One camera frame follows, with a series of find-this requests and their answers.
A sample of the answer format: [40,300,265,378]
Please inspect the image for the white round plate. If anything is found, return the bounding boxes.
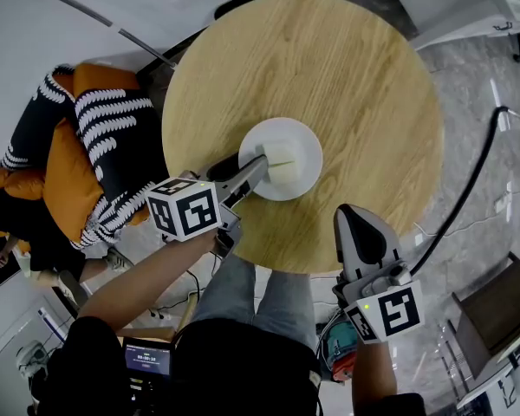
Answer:
[237,117,324,202]

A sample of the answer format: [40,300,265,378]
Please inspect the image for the round wooden table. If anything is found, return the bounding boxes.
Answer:
[161,0,445,276]

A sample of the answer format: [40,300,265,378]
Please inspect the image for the white metal frame table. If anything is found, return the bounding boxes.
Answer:
[457,340,520,416]

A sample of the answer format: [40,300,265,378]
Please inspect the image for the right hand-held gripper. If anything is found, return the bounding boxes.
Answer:
[332,204,426,345]

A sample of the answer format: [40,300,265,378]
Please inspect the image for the orange sofa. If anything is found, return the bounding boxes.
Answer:
[0,62,153,255]

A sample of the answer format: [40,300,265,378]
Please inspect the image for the white power strip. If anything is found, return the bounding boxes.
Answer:
[493,191,513,214]

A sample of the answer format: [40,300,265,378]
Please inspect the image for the black vacuum hose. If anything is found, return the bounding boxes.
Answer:
[409,106,520,276]

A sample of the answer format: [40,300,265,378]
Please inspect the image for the black tablet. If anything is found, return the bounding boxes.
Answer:
[0,235,23,296]

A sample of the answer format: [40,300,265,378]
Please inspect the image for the person's black shirt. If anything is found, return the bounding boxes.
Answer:
[29,316,426,416]

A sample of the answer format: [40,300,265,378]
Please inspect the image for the grey mop pole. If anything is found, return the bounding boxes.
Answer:
[28,0,177,68]

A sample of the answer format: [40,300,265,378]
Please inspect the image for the person's left leg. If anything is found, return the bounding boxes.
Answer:
[190,253,257,333]

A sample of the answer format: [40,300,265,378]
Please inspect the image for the black recorder monitor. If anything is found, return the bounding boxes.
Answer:
[121,337,173,379]

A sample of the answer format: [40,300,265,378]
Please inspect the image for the pale yellow food block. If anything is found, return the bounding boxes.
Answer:
[255,139,302,185]

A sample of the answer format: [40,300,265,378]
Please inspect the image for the flat orange cushion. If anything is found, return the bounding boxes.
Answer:
[42,117,105,244]

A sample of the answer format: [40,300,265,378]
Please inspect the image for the person's left forearm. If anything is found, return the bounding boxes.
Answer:
[76,227,220,333]

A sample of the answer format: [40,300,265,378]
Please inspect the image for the puffy orange cushion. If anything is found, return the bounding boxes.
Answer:
[0,166,47,201]

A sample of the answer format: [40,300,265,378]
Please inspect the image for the white cabinet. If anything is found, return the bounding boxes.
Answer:
[363,0,520,51]

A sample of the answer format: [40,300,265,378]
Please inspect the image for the dark grey side table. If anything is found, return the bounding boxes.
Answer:
[452,251,520,380]

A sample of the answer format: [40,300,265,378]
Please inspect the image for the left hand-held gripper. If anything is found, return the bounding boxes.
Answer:
[145,151,270,259]

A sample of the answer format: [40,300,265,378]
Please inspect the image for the person's right leg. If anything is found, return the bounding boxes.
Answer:
[255,270,318,354]

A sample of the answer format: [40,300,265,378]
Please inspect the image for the person's leg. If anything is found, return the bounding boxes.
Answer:
[255,270,318,354]
[190,253,257,333]

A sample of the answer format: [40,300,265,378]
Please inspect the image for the person's right forearm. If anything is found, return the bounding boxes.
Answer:
[350,340,399,416]

